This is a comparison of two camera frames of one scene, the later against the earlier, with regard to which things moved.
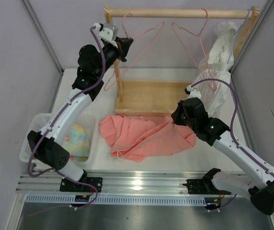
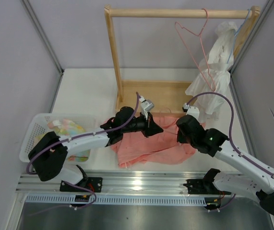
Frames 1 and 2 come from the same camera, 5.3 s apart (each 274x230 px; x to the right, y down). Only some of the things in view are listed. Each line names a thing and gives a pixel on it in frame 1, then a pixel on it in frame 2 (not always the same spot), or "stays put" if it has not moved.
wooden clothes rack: [165, 98] stays put
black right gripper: [176, 115] to [180, 139]
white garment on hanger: [217, 64] stays put
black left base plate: [67, 185] stays put
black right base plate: [205, 185] stays put
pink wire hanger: [158, 28] to [160, 115]
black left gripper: [122, 51] to [154, 129]
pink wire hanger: [198, 35] stays put
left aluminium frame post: [43, 35] stays put
